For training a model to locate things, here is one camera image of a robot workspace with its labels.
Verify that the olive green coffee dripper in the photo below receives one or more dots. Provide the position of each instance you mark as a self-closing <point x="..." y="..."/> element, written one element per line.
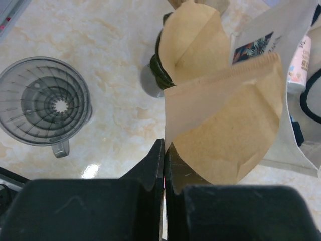
<point x="162" y="78"/>

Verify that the pink wrapped paper roll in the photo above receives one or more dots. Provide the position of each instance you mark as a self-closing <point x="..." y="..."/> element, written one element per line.
<point x="298" y="70"/>

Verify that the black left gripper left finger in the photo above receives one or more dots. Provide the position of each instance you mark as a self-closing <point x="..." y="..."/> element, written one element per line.
<point x="127" y="208"/>

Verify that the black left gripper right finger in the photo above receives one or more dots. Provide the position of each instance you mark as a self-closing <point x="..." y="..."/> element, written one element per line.
<point x="198" y="210"/>

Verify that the grey glass server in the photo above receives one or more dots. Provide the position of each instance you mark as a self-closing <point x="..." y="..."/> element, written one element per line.
<point x="149" y="84"/>

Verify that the cream floral canvas tote bag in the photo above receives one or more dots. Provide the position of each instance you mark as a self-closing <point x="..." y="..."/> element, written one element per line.
<point x="291" y="29"/>

